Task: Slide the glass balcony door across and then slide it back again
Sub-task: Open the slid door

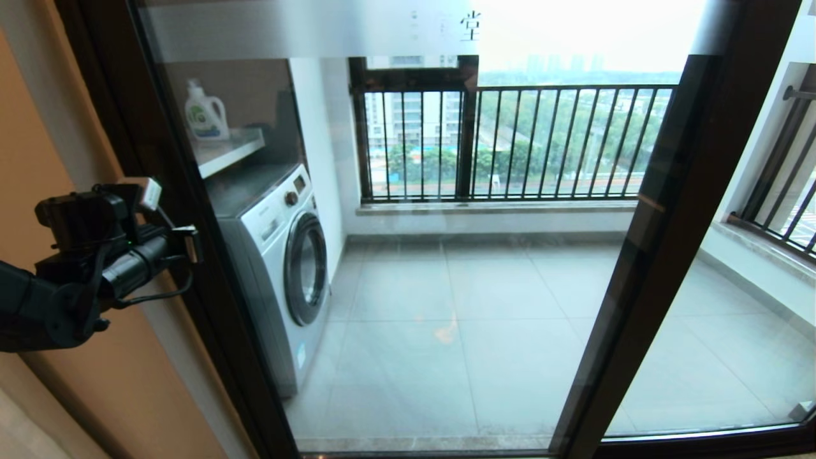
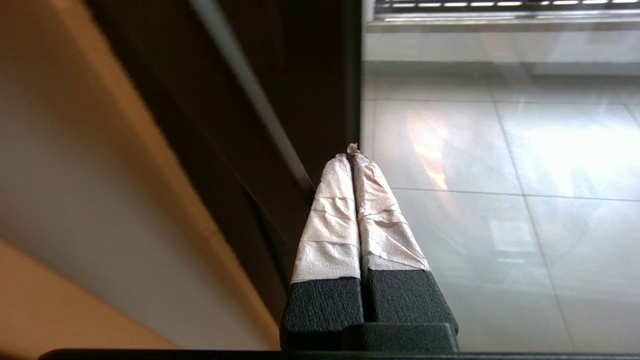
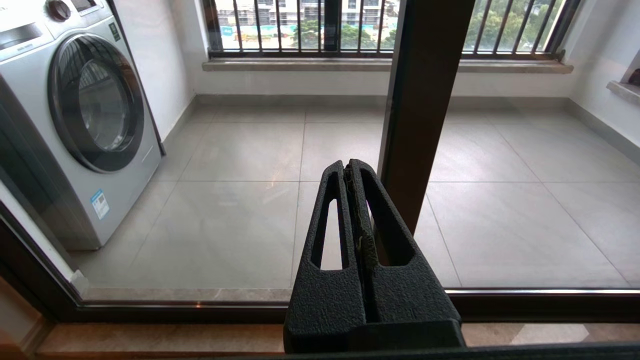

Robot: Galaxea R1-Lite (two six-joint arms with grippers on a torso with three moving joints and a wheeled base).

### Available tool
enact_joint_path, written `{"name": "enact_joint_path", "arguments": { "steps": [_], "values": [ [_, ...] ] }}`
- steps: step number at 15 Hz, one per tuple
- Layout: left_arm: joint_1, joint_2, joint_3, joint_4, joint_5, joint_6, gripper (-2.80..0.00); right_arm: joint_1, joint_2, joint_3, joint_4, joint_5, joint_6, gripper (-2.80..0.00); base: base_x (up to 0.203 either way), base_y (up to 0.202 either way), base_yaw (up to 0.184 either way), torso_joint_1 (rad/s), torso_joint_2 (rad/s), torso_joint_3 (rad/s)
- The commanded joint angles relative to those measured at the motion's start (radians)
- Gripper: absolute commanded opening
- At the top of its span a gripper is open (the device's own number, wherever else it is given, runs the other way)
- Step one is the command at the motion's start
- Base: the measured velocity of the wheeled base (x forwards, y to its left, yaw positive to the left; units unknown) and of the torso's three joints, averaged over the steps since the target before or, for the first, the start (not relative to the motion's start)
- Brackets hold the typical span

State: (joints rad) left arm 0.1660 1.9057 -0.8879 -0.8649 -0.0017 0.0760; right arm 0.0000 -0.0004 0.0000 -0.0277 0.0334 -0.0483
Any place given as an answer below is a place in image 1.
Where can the white front-load washing machine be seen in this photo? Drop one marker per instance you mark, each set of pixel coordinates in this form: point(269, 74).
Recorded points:
point(274, 255)

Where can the dark framed glass sliding door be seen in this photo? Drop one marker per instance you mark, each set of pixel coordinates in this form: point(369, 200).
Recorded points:
point(217, 306)

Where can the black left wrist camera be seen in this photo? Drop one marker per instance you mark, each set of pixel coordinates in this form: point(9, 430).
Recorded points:
point(76, 220)

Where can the dark brown cabinet niche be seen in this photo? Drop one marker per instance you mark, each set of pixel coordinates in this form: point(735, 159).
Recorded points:
point(248, 76)

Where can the white laundry detergent bottle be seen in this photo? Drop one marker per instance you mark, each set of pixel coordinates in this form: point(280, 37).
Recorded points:
point(204, 120)

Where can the white wall shelf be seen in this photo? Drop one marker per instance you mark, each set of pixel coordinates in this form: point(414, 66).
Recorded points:
point(226, 152)

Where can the dark balcony window frame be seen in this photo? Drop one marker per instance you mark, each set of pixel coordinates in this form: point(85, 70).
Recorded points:
point(468, 140)

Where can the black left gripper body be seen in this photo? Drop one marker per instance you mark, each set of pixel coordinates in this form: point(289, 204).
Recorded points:
point(134, 268)

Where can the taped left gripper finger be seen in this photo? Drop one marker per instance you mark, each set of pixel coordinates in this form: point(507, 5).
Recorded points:
point(186, 245)
point(148, 194)

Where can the dark framed fixed glass door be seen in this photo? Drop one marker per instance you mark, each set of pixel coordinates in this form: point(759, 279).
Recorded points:
point(660, 191)

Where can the dark outer door frame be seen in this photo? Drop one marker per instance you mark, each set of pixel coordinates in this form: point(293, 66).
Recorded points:
point(75, 19)

